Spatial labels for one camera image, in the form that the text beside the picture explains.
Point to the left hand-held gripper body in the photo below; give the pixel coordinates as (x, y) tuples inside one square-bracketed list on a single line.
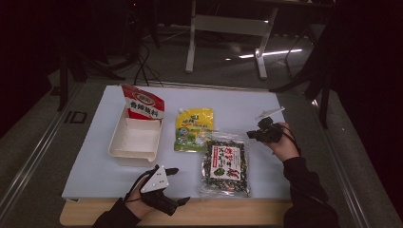
[(155, 180)]

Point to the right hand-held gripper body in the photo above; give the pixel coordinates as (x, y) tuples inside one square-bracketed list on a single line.
[(269, 133)]

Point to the clear seaweed flakes bag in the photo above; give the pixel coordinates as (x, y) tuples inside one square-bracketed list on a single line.
[(225, 163)]

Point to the white divided food container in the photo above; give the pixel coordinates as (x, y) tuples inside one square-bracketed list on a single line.
[(136, 139)]

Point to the yellow spouted sauce pouch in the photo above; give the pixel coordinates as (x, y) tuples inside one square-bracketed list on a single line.
[(194, 128)]

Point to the red seasoning packet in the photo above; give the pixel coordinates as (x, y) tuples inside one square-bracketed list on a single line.
[(144, 104)]

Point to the person's right hand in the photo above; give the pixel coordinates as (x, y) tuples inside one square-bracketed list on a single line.
[(285, 147)]

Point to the person's left hand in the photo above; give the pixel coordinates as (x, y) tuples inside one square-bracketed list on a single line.
[(138, 207)]

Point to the white table mat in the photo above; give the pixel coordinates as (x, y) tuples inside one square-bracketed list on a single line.
[(221, 98)]

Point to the black metal stand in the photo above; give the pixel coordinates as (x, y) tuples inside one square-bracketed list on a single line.
[(63, 85), (323, 95)]

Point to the dark curtain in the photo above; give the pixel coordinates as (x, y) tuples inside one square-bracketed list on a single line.
[(370, 95), (22, 47)]

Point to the metal floor rail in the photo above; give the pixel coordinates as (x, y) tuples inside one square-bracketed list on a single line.
[(345, 177), (34, 158)]

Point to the white metal desk frame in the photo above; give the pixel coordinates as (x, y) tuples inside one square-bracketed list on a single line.
[(231, 25)]

